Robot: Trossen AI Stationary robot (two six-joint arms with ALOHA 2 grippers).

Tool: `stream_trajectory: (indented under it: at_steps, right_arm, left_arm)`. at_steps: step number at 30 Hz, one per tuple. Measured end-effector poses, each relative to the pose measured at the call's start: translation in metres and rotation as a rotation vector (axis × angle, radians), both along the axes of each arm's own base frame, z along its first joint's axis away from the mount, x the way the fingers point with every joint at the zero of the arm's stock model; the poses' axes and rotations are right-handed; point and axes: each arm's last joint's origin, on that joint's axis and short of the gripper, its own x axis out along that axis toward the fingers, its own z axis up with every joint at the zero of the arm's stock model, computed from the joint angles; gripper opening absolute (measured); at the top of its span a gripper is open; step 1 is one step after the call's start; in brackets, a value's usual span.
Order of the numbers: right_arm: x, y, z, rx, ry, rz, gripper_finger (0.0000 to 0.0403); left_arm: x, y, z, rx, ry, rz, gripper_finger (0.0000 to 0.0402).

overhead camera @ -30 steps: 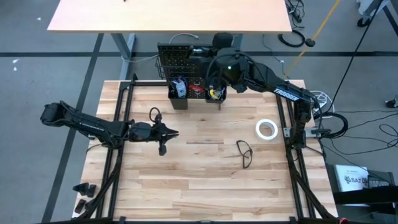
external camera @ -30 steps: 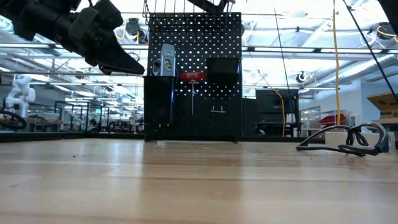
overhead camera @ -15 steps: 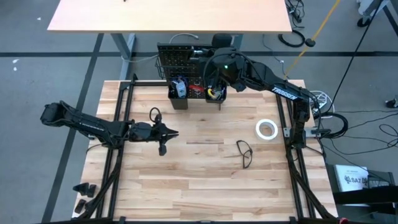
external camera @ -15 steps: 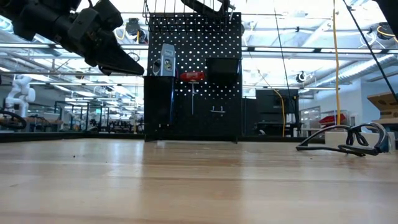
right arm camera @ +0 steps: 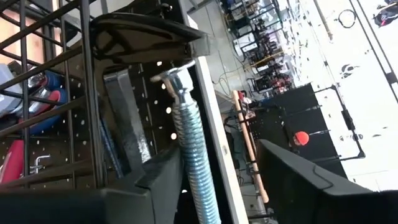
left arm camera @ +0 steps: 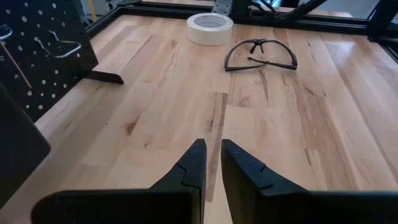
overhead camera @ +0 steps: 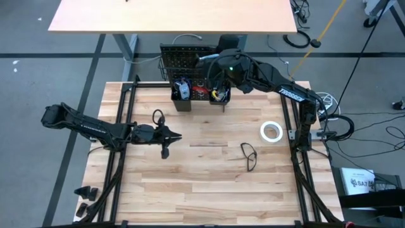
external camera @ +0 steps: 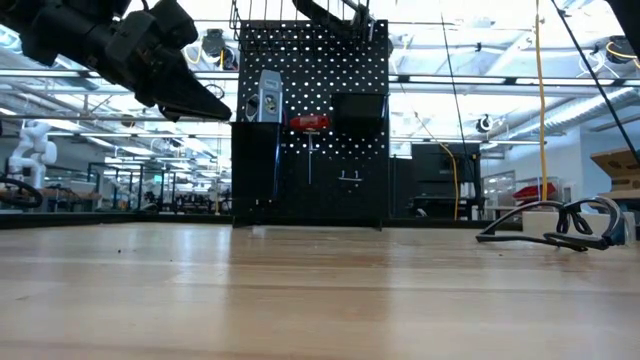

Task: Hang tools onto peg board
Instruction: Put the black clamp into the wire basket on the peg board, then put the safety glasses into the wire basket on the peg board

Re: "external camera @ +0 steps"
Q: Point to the silver combination wrench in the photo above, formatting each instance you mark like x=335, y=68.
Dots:
x=251, y=107

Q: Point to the grey torpedo level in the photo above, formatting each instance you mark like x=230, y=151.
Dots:
x=270, y=100

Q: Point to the black C-clamp silver screw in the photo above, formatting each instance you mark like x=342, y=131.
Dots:
x=325, y=15

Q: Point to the black framed safety glasses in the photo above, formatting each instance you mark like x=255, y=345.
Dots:
x=570, y=235

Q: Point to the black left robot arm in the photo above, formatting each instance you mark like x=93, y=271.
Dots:
x=60, y=30

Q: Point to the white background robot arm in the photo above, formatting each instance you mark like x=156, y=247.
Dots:
x=30, y=150

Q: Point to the tall black pegboard bin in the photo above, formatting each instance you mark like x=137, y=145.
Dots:
x=255, y=170

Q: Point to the black metal pegboard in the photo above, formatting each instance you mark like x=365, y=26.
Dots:
x=320, y=75

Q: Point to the short black pegboard bin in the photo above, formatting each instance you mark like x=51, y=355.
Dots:
x=360, y=112

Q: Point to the silver double prong hook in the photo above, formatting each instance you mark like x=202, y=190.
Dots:
x=351, y=178

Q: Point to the black background cabinet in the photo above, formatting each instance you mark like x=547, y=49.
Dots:
x=440, y=165

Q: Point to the small black hanging reel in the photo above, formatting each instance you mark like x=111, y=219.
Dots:
x=485, y=124

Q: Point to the brown cardboard box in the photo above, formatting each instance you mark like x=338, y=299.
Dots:
x=617, y=165

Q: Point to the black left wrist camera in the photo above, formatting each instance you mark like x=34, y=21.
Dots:
x=175, y=22

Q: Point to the black aluminium table frame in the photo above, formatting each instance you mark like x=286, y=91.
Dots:
x=125, y=218

